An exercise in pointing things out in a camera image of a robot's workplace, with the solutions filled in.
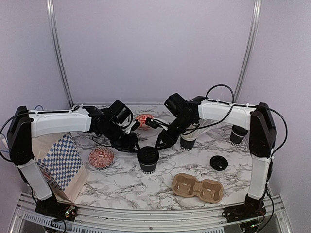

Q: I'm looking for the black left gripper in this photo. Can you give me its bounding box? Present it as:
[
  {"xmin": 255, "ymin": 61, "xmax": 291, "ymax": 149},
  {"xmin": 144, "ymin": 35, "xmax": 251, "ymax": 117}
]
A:
[{"xmin": 104, "ymin": 121, "xmax": 141, "ymax": 153}]

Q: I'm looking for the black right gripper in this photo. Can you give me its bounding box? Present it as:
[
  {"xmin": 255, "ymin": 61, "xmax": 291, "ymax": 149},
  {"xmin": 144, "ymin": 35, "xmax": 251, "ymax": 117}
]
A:
[{"xmin": 154, "ymin": 115, "xmax": 194, "ymax": 151}]

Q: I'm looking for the black plastic cup lid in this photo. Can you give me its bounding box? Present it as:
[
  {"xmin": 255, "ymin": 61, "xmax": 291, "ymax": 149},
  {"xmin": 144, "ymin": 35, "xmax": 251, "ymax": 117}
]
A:
[{"xmin": 137, "ymin": 146, "xmax": 159, "ymax": 165}]

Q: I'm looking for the black paper coffee cup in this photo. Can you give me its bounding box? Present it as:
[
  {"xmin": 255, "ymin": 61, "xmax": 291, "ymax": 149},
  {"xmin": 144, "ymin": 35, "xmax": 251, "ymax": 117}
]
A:
[{"xmin": 139, "ymin": 162, "xmax": 157, "ymax": 175}]

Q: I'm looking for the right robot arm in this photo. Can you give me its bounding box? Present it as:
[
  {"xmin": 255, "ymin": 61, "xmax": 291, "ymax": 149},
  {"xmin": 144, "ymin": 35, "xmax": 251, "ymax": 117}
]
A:
[{"xmin": 155, "ymin": 93, "xmax": 277, "ymax": 217}]

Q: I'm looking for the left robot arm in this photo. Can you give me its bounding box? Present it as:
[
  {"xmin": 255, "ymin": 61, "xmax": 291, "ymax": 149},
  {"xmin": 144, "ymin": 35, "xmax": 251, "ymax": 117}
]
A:
[{"xmin": 6, "ymin": 100, "xmax": 139, "ymax": 216}]

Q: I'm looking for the black cup holding straws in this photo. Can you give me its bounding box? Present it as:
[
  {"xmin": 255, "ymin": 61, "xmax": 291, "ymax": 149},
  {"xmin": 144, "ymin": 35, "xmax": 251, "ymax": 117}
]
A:
[{"xmin": 180, "ymin": 135, "xmax": 196, "ymax": 151}]

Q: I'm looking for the red patterned bowl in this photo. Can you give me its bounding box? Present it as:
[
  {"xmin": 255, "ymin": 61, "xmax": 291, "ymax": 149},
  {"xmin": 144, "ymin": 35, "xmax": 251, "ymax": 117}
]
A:
[
  {"xmin": 88, "ymin": 147, "xmax": 114, "ymax": 168},
  {"xmin": 136, "ymin": 114, "xmax": 154, "ymax": 130}
]

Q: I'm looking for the bundle of white straws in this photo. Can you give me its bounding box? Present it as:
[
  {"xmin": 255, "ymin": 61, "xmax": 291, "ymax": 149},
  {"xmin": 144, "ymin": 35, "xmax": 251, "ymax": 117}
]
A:
[{"xmin": 181, "ymin": 119, "xmax": 215, "ymax": 141}]

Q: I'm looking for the brown cardboard cup carrier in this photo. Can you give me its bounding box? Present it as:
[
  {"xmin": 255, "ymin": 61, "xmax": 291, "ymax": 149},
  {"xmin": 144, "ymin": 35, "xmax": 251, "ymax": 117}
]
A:
[{"xmin": 172, "ymin": 173, "xmax": 224, "ymax": 203}]

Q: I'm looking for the blue checkered paper bag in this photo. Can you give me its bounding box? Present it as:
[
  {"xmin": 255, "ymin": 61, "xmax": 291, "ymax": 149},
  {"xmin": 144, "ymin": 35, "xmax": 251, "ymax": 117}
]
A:
[{"xmin": 32, "ymin": 132, "xmax": 88, "ymax": 203}]

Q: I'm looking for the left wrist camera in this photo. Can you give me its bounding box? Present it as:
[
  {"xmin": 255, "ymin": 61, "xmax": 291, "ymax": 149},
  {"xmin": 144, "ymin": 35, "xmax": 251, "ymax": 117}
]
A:
[{"xmin": 125, "ymin": 119, "xmax": 140, "ymax": 134}]

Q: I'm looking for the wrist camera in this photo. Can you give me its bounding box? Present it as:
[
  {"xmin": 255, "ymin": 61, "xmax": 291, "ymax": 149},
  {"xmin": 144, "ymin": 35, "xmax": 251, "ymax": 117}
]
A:
[
  {"xmin": 145, "ymin": 117, "xmax": 169, "ymax": 130},
  {"xmin": 125, "ymin": 119, "xmax": 140, "ymax": 134}
]

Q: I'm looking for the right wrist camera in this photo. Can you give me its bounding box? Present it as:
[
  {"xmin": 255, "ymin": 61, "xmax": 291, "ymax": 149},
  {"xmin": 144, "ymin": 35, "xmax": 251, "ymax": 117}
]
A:
[{"xmin": 145, "ymin": 117, "xmax": 169, "ymax": 130}]

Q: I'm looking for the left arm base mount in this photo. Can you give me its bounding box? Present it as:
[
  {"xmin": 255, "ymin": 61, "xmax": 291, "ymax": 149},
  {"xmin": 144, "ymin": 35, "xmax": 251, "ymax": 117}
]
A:
[{"xmin": 35, "ymin": 201, "xmax": 78, "ymax": 221}]

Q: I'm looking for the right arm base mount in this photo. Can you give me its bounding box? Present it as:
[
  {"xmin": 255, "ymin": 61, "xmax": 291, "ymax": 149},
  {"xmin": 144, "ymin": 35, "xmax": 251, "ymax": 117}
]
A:
[{"xmin": 222, "ymin": 203, "xmax": 266, "ymax": 223}]

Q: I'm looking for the aluminium front rail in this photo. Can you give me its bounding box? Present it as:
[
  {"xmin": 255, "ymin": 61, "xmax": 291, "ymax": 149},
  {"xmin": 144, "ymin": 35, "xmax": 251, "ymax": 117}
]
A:
[{"xmin": 8, "ymin": 193, "xmax": 293, "ymax": 233}]

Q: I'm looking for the left aluminium frame post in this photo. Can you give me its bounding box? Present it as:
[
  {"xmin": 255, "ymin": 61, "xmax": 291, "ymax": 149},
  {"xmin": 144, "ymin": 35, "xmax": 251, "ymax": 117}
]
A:
[{"xmin": 46, "ymin": 0, "xmax": 73, "ymax": 107}]

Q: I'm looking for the aluminium frame post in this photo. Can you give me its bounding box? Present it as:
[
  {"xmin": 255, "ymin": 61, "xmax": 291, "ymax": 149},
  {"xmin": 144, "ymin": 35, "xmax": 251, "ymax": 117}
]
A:
[
  {"xmin": 234, "ymin": 0, "xmax": 262, "ymax": 101},
  {"xmin": 46, "ymin": 0, "xmax": 73, "ymax": 107}
]

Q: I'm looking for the right aluminium frame post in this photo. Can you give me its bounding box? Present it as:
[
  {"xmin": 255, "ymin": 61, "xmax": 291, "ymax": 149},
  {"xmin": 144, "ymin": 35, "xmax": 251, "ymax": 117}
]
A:
[{"xmin": 234, "ymin": 0, "xmax": 262, "ymax": 101}]

